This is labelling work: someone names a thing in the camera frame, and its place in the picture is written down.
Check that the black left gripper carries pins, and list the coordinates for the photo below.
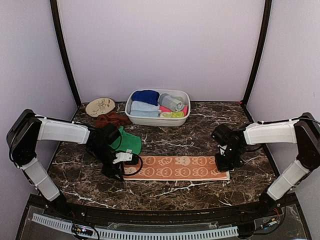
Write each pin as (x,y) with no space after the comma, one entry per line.
(108,171)

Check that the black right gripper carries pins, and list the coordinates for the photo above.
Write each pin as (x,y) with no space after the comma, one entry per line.
(221,166)

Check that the orange bunny pattern towel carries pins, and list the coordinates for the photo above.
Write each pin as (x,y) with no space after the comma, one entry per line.
(176,168)

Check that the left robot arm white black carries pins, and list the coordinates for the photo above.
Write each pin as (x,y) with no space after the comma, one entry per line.
(30,128)

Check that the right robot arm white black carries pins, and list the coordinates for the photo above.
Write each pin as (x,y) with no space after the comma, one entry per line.
(302,131)

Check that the brown towel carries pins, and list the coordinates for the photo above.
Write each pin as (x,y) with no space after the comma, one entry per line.
(111,118)

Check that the green microfibre towel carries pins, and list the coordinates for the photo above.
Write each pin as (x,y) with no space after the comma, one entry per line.
(126,142)

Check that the round beige embroidered cloth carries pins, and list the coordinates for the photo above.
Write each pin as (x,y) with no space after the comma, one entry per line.
(100,106)

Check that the light blue rolled towel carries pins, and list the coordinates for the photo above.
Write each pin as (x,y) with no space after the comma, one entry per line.
(143,109)

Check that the grey plastic basin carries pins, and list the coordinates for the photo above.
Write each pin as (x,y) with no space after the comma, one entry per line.
(160,121)

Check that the dark blue rolled towel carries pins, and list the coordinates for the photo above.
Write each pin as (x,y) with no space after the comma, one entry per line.
(147,96)

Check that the yellow green rolled towel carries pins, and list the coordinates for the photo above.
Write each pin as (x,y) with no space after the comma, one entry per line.
(172,114)

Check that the pink rolled towel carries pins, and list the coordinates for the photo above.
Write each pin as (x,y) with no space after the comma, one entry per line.
(164,109)

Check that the grey rolled towel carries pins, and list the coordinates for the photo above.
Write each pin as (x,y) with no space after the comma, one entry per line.
(170,102)

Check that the small electronics board with leds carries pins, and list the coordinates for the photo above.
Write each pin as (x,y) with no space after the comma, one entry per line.
(81,231)

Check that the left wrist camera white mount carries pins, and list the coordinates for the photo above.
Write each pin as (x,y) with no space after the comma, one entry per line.
(122,157)

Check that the black front table rail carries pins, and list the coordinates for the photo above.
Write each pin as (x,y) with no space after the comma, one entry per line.
(99,216)

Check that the white slotted cable duct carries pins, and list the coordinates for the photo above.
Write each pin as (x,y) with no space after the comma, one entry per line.
(135,233)

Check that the left black frame post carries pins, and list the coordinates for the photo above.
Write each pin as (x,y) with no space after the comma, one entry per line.
(63,52)

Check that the black frame post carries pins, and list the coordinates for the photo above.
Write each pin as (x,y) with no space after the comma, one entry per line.
(258,53)
(63,52)

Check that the right black frame post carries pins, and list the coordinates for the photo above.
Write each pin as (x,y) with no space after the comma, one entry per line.
(258,53)

